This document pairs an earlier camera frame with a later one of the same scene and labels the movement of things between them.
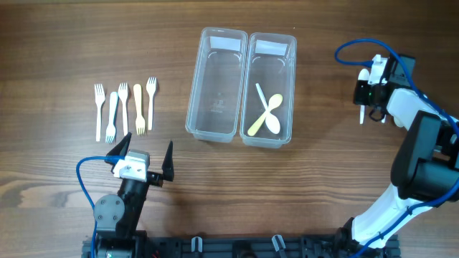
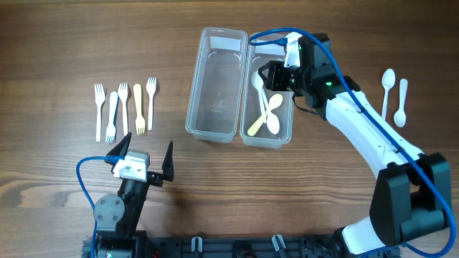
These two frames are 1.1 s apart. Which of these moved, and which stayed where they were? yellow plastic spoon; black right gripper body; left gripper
Moved: black right gripper body
Stayed: yellow plastic spoon; left gripper
